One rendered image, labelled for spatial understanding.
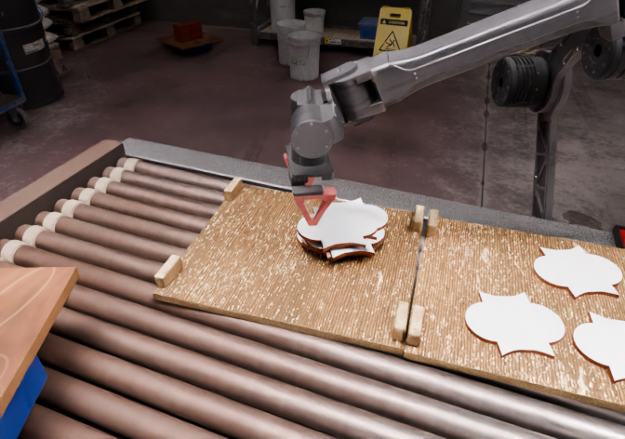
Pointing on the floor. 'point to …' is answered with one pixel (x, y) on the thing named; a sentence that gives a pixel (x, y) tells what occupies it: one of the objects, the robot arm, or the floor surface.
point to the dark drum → (26, 45)
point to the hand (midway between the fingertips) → (308, 205)
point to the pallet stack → (87, 3)
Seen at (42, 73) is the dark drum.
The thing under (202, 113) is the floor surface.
